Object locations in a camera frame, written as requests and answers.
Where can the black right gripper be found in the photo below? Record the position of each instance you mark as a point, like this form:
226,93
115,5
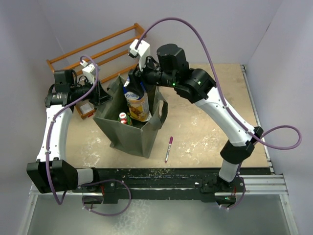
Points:
136,77

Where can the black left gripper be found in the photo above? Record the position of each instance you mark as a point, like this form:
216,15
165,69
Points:
99,95

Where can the blue orange juice carton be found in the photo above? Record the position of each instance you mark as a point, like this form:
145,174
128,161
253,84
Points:
138,105

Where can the orange juice plastic bottle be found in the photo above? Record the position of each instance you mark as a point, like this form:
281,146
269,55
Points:
127,117

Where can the dark cola glass bottle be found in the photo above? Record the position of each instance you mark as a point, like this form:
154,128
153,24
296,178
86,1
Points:
124,121

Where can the green canvas tote bag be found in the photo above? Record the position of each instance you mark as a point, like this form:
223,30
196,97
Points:
136,139

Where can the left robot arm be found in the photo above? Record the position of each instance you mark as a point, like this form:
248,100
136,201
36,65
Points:
50,172

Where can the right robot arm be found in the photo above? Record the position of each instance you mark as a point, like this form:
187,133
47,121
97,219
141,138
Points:
171,69

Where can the orange wooden shoe rack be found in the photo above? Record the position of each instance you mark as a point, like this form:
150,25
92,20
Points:
106,52

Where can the pink white marker pen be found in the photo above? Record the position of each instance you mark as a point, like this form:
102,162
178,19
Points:
168,149

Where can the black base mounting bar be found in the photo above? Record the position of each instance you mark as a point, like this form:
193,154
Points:
204,184

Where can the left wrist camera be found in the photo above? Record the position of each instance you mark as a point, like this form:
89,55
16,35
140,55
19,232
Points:
89,71

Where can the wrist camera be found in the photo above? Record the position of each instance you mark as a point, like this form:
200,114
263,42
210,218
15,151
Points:
140,53
89,71

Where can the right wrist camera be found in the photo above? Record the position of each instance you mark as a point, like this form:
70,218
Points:
140,53

